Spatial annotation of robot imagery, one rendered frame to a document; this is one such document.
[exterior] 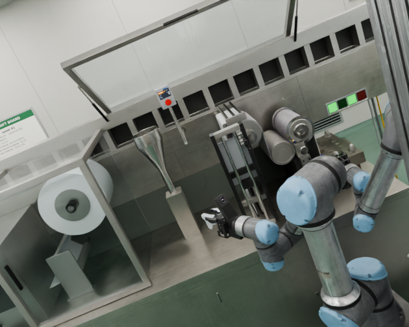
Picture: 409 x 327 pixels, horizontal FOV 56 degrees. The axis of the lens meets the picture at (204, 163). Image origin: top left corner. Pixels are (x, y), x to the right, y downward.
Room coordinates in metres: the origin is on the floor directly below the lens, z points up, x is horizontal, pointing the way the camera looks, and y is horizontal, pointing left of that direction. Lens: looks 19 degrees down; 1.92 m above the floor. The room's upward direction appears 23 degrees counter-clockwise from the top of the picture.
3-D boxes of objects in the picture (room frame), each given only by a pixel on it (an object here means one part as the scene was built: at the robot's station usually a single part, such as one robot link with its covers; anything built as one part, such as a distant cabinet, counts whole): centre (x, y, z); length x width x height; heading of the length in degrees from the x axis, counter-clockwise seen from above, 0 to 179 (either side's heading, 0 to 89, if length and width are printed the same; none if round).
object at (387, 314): (0.99, -0.34, 0.87); 0.15 x 0.15 x 0.10
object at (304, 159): (1.77, -0.47, 1.05); 0.06 x 0.05 x 0.31; 179
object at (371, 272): (0.99, -0.33, 0.98); 0.13 x 0.12 x 0.14; 122
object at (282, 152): (1.93, -0.39, 1.17); 0.26 x 0.12 x 0.12; 179
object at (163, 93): (1.85, 0.04, 1.66); 0.07 x 0.07 x 0.10; 5
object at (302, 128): (1.79, -0.50, 1.25); 0.07 x 0.02 x 0.07; 89
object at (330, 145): (1.96, -0.69, 1.00); 0.40 x 0.16 x 0.06; 179
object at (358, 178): (1.38, -0.55, 1.11); 0.11 x 0.08 x 0.09; 179
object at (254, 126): (1.94, -0.26, 1.33); 0.25 x 0.14 x 0.14; 179
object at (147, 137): (1.93, 0.21, 1.50); 0.14 x 0.14 x 0.06
